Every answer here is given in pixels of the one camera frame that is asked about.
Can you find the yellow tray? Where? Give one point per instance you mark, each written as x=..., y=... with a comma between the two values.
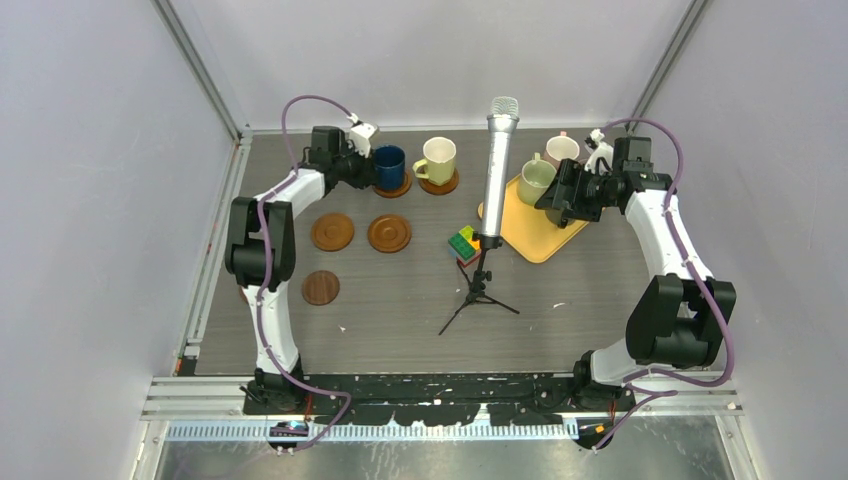
x=529, y=231

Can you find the dark walnut wooden coaster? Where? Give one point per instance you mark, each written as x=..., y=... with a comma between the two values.
x=320, y=288

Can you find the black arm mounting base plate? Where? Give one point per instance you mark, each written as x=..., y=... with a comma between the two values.
x=509, y=399

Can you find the silver microphone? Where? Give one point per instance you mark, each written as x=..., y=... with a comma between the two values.
x=502, y=122

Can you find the cream yellow mug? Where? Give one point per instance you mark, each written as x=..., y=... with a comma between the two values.
x=438, y=163

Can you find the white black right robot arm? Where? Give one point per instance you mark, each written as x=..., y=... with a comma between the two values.
x=681, y=319

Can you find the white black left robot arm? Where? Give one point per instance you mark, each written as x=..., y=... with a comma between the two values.
x=260, y=254

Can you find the pink cream mug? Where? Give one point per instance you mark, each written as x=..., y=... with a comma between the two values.
x=561, y=147

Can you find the dark blue mug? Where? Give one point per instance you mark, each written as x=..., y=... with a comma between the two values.
x=389, y=162

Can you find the aluminium front rail frame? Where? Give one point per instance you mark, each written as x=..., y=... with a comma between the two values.
x=205, y=408

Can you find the colourful toy brick block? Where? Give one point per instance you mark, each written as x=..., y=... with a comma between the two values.
x=464, y=247

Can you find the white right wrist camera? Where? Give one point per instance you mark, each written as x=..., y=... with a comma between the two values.
x=601, y=153

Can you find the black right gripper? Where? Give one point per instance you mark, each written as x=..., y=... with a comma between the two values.
x=573, y=174

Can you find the black microphone tripod stand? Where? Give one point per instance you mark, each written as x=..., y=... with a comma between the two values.
x=476, y=277

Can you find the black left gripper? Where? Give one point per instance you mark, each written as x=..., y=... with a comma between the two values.
x=367, y=175

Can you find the dark green mug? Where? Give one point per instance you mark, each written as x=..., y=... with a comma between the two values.
x=561, y=221

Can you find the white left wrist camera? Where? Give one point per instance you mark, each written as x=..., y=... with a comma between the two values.
x=361, y=134

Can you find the light green mug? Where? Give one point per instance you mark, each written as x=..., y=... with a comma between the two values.
x=535, y=177

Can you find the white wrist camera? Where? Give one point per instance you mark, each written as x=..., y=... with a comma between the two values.
x=361, y=134
x=601, y=153

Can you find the brown wooden coaster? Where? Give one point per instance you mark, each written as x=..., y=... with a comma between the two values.
x=242, y=294
x=389, y=233
x=398, y=192
x=443, y=189
x=332, y=232

